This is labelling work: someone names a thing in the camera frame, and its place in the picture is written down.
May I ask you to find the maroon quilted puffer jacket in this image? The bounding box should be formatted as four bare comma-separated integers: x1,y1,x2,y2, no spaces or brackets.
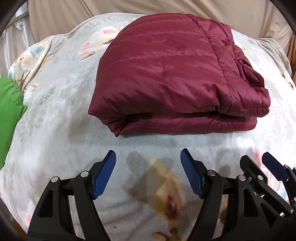
88,13,271,136

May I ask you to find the white floral bed blanket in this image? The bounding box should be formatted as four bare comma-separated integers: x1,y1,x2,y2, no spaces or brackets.
1,13,295,240

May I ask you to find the green garment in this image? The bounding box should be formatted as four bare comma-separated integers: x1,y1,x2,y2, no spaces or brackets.
0,77,27,168

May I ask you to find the orange-brown hanging cloth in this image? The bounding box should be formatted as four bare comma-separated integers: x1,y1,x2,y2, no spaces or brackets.
287,35,296,83

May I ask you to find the beige curtain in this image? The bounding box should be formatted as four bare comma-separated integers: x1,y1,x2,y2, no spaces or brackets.
28,0,293,52

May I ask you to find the silver satin fabric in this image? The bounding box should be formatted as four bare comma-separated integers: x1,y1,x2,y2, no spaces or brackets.
0,1,38,78

